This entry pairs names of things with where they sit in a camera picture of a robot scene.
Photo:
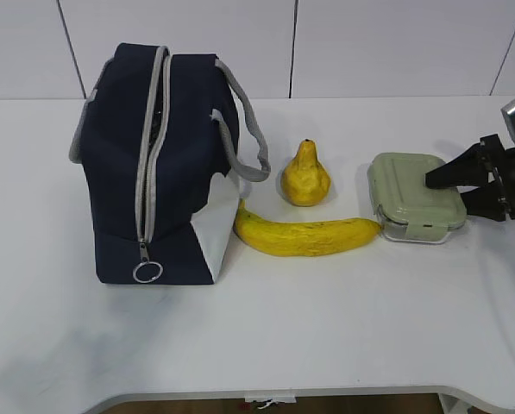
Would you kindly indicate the yellow pear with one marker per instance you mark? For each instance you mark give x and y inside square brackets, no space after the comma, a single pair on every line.
[304,181]

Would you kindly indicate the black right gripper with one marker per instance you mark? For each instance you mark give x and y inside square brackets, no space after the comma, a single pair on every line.
[488,166]

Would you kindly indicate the navy blue lunch bag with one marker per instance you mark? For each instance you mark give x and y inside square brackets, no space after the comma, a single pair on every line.
[164,141]

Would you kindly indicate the green lidded lunch box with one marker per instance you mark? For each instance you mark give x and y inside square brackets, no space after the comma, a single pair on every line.
[407,209]

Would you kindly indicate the yellow banana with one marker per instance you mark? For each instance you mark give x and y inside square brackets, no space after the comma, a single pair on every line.
[308,239]

